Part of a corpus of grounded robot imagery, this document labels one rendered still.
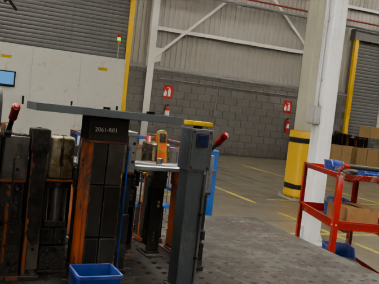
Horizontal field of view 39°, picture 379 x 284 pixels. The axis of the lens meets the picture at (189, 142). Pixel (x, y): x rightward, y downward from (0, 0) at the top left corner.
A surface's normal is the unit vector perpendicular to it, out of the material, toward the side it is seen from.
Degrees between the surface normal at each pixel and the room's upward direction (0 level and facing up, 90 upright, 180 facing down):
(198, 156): 90
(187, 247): 90
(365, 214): 90
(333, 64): 90
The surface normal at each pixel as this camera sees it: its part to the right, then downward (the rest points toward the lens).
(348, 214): 0.26, 0.08
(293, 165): -0.91, -0.08
